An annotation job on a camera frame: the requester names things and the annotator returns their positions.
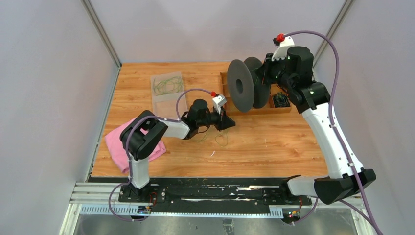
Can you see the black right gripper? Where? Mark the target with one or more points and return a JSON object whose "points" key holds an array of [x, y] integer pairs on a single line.
{"points": [[268, 63]]}

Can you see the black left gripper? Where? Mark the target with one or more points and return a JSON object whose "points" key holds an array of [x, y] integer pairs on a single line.
{"points": [[224, 122]]}

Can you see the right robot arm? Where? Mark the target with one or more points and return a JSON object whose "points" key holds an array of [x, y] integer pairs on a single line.
{"points": [[291, 69]]}

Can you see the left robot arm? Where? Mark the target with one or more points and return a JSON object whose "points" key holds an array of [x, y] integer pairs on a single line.
{"points": [[140, 138]]}

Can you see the green blue rolled tie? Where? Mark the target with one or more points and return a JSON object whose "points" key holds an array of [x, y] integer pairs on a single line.
{"points": [[281, 100]]}

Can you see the clear plastic box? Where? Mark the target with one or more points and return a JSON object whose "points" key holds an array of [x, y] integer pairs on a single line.
{"points": [[165, 91]]}

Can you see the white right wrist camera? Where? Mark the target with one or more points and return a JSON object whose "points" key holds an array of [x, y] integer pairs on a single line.
{"points": [[283, 43]]}

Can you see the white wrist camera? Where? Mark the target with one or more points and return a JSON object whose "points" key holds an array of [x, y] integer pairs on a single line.
{"points": [[283, 43], [218, 101]]}

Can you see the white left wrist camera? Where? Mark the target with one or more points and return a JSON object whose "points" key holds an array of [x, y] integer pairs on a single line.
{"points": [[218, 101]]}

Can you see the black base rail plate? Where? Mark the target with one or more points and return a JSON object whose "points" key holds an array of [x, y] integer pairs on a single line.
{"points": [[205, 197]]}

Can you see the aluminium frame post right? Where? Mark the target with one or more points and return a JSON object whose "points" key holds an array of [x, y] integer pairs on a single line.
{"points": [[327, 41]]}

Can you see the aluminium frame post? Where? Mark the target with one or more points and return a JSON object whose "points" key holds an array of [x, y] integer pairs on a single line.
{"points": [[327, 41], [90, 10]]}

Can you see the aluminium frame post left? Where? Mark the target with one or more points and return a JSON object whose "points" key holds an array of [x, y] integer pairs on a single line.
{"points": [[90, 10]]}

